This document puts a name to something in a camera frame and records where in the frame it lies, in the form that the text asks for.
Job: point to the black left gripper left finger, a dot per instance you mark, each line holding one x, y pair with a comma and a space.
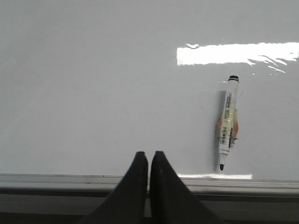
125, 205

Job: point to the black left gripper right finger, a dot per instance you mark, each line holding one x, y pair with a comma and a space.
171, 201

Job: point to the white black whiteboard marker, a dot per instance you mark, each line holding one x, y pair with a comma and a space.
227, 126

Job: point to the white whiteboard with aluminium frame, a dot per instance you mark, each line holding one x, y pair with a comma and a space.
85, 84

